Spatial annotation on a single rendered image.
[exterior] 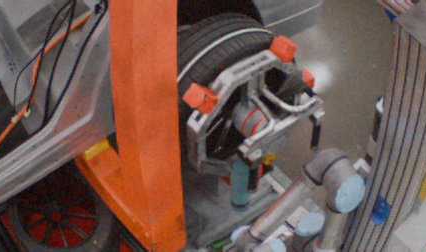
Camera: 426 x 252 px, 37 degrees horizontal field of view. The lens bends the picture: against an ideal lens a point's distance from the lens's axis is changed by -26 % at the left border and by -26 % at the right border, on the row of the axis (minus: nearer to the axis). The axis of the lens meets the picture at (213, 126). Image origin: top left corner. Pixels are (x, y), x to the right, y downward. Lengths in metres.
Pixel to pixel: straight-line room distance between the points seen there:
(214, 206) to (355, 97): 1.29
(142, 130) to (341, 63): 2.45
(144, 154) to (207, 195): 1.17
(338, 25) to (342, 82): 0.60
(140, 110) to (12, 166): 0.87
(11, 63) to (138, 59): 1.53
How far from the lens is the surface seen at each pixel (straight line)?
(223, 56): 2.98
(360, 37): 5.04
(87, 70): 2.99
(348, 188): 2.22
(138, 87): 2.37
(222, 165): 3.30
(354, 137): 4.34
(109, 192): 3.19
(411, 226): 2.46
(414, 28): 1.96
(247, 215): 3.75
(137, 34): 2.22
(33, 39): 3.50
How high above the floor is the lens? 3.19
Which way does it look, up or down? 48 degrees down
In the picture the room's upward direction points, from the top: straight up
